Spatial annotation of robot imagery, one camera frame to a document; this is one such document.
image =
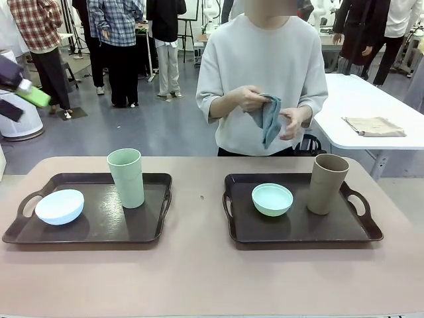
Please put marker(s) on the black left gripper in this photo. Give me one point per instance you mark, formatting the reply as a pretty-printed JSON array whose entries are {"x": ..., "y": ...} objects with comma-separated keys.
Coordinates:
[{"x": 10, "y": 74}]

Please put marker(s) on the light blue bowl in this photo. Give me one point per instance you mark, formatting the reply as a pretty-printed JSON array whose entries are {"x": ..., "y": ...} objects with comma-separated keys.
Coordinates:
[{"x": 59, "y": 208}]

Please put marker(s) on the pale green tall cup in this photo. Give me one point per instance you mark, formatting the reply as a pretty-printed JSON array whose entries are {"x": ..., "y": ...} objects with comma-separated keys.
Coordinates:
[{"x": 130, "y": 189}]

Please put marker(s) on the blue-grey cloth mat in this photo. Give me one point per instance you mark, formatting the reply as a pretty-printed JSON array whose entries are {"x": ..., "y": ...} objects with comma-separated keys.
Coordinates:
[{"x": 270, "y": 126}]

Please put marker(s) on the pale green bowl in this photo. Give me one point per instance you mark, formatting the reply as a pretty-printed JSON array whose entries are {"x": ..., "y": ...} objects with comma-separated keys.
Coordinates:
[{"x": 271, "y": 207}]

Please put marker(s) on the brown tall cup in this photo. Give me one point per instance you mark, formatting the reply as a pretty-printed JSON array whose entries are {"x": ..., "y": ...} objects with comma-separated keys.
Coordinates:
[{"x": 323, "y": 195}]

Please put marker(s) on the beige cloth mat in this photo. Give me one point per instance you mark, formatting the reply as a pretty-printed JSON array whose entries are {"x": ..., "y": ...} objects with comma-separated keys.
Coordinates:
[{"x": 374, "y": 126}]

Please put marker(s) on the person's left forearm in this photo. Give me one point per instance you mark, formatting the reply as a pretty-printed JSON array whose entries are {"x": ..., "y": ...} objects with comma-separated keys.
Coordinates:
[{"x": 307, "y": 116}]

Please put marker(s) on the person's right forearm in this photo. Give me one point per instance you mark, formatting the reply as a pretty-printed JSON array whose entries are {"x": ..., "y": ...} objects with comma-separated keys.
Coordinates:
[{"x": 223, "y": 109}]

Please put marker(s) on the dark brown serving tray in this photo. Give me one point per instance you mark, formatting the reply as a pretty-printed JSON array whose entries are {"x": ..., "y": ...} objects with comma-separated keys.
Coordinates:
[
  {"x": 298, "y": 228},
  {"x": 106, "y": 225}
]

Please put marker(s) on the person's right hand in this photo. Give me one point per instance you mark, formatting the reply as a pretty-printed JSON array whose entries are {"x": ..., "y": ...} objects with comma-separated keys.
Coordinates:
[{"x": 250, "y": 99}]

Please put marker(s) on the person's left hand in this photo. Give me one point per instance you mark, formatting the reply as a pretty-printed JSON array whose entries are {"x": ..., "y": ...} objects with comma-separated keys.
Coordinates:
[{"x": 296, "y": 119}]

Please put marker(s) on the white air purifier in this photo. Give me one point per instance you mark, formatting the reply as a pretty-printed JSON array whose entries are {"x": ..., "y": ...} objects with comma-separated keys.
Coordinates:
[{"x": 20, "y": 127}]

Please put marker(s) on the grey step stool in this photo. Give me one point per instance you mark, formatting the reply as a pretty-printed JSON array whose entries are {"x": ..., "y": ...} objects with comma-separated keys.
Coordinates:
[{"x": 68, "y": 69}]

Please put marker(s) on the bystander in red plaid shirt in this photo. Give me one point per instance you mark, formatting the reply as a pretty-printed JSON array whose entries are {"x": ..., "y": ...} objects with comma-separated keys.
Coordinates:
[{"x": 36, "y": 23}]

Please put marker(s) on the bystander in black clothes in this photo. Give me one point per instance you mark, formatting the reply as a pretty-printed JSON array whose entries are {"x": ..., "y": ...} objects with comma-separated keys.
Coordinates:
[{"x": 96, "y": 59}]

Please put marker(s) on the bystander in blue plaid shirt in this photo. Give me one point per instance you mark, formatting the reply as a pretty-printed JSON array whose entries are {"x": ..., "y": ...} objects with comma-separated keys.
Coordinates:
[{"x": 116, "y": 23}]

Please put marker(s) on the bystander in white trousers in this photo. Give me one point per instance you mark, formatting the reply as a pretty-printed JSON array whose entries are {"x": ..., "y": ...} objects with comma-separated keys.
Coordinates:
[{"x": 164, "y": 20}]

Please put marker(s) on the black easel stand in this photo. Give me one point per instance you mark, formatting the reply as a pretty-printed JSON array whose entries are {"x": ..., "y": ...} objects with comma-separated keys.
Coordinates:
[{"x": 189, "y": 36}]

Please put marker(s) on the person in pale grey sweater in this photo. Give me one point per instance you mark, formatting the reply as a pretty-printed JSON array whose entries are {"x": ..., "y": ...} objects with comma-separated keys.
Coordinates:
[{"x": 265, "y": 59}]

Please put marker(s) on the black bag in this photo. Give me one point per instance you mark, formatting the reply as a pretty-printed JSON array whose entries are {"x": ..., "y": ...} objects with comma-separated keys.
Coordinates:
[{"x": 309, "y": 145}]

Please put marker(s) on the grey background desk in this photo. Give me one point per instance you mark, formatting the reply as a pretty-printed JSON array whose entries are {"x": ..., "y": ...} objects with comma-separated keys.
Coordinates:
[{"x": 331, "y": 43}]

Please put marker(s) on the white side table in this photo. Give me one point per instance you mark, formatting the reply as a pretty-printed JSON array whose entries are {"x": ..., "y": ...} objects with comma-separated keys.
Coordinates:
[{"x": 364, "y": 99}]

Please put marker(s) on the bystander in dark long coat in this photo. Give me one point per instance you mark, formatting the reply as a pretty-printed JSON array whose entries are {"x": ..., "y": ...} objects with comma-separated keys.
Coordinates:
[{"x": 361, "y": 26}]

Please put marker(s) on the bystander in white shirt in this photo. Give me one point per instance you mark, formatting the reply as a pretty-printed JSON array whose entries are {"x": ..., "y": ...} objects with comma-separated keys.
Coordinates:
[{"x": 401, "y": 16}]

